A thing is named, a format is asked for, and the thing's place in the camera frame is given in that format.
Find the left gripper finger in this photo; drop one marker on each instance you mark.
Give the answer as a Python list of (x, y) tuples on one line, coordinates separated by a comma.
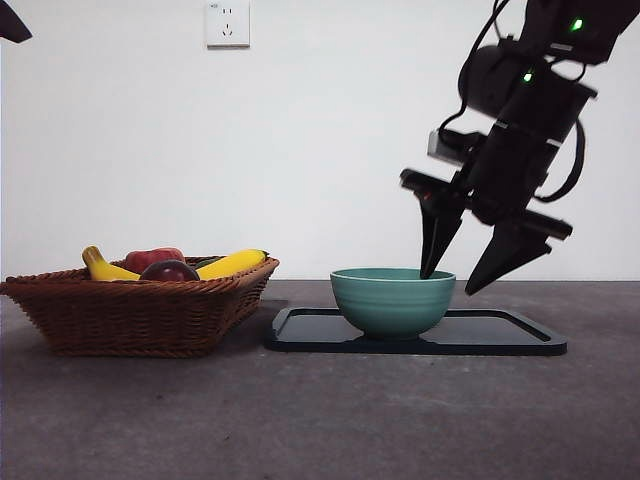
[(12, 29)]

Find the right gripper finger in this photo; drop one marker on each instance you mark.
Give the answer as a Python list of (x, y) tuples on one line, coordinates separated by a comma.
[(437, 225), (505, 255)]

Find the teal ceramic bowl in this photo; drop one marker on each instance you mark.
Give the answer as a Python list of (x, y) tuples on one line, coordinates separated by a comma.
[(390, 310)]

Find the dark red plum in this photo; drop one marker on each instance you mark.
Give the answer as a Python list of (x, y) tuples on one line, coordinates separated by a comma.
[(170, 272)]

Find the black rectangular tray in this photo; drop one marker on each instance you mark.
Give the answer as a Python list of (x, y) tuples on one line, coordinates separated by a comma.
[(500, 332)]

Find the yellow banana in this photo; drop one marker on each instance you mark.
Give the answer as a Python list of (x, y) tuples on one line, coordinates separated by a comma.
[(230, 265)]

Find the green avocado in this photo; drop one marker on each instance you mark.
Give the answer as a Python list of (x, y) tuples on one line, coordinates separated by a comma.
[(207, 261)]

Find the red apple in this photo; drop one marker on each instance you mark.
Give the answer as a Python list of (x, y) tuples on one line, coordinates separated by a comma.
[(150, 257)]

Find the brown wicker basket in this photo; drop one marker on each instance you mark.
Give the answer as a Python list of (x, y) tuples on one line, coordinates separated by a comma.
[(135, 320)]

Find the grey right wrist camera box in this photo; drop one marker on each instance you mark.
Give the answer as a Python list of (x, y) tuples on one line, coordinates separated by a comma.
[(440, 145)]

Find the white wall socket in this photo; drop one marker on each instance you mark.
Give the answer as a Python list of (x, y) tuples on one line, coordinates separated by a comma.
[(228, 35)]

